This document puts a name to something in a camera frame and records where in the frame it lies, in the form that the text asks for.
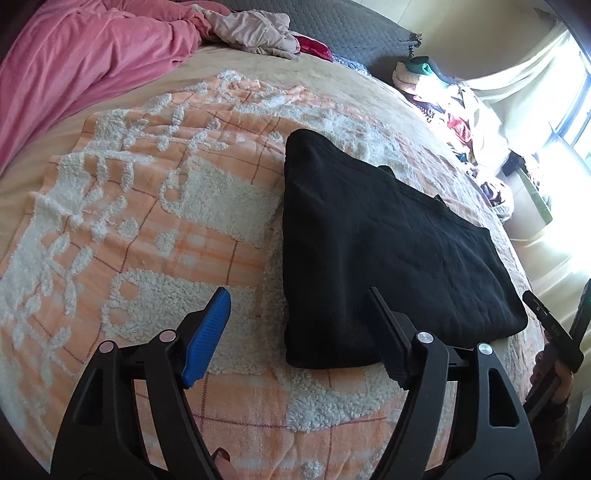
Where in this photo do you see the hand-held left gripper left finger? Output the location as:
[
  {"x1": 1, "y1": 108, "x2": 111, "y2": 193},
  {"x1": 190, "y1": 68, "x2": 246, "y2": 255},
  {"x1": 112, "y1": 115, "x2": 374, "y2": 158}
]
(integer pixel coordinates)
[{"x1": 51, "y1": 287, "x2": 232, "y2": 480}]

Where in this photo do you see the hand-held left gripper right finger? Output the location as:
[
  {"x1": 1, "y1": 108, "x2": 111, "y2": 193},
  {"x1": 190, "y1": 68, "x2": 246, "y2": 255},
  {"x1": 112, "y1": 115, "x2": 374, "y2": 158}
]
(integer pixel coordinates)
[{"x1": 366, "y1": 287, "x2": 541, "y2": 480}]

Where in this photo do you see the black shirt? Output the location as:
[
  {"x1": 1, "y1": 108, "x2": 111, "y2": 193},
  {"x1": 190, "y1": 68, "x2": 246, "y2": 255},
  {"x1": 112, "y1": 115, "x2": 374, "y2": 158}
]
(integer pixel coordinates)
[{"x1": 283, "y1": 128, "x2": 530, "y2": 370}]

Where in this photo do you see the person's right forearm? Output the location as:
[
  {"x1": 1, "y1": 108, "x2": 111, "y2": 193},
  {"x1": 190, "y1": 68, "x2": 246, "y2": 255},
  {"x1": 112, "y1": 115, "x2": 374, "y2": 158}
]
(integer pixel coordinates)
[{"x1": 530, "y1": 399, "x2": 578, "y2": 467}]

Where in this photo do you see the white bag of clothes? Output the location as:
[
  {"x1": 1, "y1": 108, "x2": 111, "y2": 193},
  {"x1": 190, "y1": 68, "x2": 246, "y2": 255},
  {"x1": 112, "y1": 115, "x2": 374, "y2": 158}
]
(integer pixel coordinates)
[{"x1": 479, "y1": 179, "x2": 514, "y2": 220}]

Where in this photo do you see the pile of mixed clothes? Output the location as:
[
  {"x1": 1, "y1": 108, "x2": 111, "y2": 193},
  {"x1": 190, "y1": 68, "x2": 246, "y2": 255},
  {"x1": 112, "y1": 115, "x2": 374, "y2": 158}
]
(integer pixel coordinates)
[{"x1": 392, "y1": 55, "x2": 497, "y2": 185}]

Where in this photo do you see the person's right hand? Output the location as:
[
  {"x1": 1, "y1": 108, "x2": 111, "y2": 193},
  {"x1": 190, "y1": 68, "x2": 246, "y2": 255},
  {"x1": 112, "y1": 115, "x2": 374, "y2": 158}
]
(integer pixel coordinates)
[{"x1": 530, "y1": 351, "x2": 576, "y2": 407}]

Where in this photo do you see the person's left hand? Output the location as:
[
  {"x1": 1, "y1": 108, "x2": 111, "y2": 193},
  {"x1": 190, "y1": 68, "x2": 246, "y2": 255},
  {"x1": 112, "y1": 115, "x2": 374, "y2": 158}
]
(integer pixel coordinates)
[{"x1": 211, "y1": 447, "x2": 238, "y2": 480}]

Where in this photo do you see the orange and white tufted blanket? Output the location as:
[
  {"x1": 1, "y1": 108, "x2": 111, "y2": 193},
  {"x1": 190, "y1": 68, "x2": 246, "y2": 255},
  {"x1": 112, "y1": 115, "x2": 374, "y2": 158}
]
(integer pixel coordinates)
[{"x1": 0, "y1": 69, "x2": 546, "y2": 480}]

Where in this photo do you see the window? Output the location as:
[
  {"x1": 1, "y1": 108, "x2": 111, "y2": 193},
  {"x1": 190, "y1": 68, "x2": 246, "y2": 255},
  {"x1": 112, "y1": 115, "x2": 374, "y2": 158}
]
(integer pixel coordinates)
[{"x1": 545, "y1": 60, "x2": 591, "y2": 162}]

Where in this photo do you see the white curtain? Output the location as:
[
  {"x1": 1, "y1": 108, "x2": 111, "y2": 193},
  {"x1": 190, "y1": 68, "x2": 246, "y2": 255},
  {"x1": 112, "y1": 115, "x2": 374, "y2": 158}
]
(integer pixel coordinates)
[{"x1": 462, "y1": 23, "x2": 591, "y2": 167}]

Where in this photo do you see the beige bedsheet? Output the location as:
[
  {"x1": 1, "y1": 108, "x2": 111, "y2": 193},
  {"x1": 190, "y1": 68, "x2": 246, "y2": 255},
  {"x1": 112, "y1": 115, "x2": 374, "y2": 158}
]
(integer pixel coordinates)
[{"x1": 0, "y1": 42, "x2": 513, "y2": 241}]

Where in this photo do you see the blue patterned cloth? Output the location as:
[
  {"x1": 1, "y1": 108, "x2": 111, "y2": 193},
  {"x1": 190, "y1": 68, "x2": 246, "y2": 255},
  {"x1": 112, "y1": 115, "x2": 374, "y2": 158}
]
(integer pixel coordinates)
[{"x1": 332, "y1": 55, "x2": 371, "y2": 75}]

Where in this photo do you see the red cloth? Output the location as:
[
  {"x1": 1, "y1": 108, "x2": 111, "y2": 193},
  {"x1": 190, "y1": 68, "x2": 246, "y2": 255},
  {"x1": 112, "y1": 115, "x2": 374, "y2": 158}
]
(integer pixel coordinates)
[{"x1": 298, "y1": 36, "x2": 334, "y2": 64}]

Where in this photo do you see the pink duvet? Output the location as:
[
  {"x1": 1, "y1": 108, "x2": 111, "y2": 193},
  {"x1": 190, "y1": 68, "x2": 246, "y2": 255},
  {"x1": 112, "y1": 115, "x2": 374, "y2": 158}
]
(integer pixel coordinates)
[{"x1": 0, "y1": 0, "x2": 232, "y2": 177}]

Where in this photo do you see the grey quilted headboard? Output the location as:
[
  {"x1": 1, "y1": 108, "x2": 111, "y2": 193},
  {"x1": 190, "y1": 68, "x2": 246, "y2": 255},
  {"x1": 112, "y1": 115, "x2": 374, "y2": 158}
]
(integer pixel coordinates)
[{"x1": 222, "y1": 0, "x2": 422, "y2": 78}]

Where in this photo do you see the pale pink crumpled garment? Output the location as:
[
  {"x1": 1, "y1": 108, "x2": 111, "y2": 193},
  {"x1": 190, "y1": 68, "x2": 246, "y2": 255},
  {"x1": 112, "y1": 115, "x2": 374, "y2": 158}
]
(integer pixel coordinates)
[{"x1": 191, "y1": 4, "x2": 302, "y2": 61}]

